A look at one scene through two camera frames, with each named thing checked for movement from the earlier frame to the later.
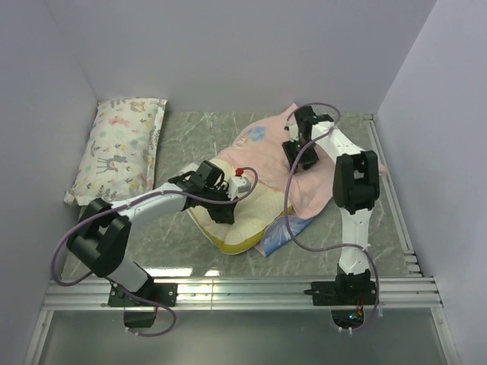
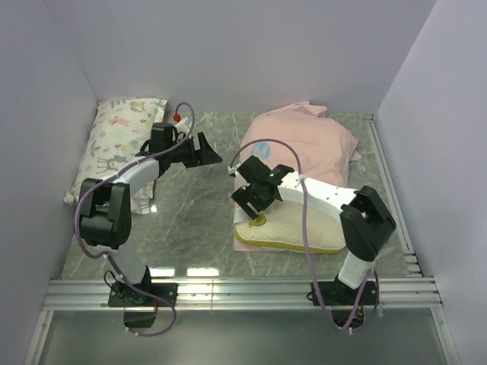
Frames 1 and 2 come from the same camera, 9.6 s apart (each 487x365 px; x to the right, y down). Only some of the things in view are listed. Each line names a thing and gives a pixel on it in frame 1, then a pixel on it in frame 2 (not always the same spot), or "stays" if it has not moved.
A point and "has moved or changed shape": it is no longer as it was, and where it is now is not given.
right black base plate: [342, 293] stays
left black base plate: [164, 294] stays
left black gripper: [225, 215] → [204, 156]
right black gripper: [288, 150] → [243, 197]
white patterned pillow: [118, 161] stays
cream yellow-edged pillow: [253, 218] → [283, 230]
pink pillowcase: [259, 150] has moved or changed shape
